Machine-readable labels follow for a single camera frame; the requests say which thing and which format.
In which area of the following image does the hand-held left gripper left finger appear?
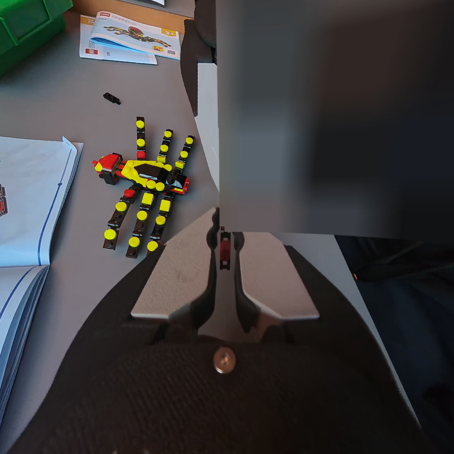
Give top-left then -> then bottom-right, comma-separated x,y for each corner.
131,207 -> 220,336

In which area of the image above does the closed spider cover booklet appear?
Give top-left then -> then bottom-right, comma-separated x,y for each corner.
90,11 -> 181,61

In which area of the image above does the green plastic bin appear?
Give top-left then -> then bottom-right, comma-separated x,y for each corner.
0,0 -> 74,77

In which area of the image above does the red black lego piece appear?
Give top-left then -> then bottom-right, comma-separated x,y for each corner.
219,227 -> 233,272

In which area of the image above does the open lego instruction booklet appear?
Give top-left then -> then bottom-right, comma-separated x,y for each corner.
0,136 -> 84,419

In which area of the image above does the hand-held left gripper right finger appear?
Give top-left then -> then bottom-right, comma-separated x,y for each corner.
231,231 -> 320,335

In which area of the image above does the white yellow instruction booklet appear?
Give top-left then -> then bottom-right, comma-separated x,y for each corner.
79,15 -> 158,65

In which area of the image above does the person's dark clothed torso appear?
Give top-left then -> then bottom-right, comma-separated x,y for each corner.
334,234 -> 454,454

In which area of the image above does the yellow black lego spider model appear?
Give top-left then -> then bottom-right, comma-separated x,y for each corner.
92,116 -> 196,261

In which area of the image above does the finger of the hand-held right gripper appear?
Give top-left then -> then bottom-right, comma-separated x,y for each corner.
196,62 -> 220,194

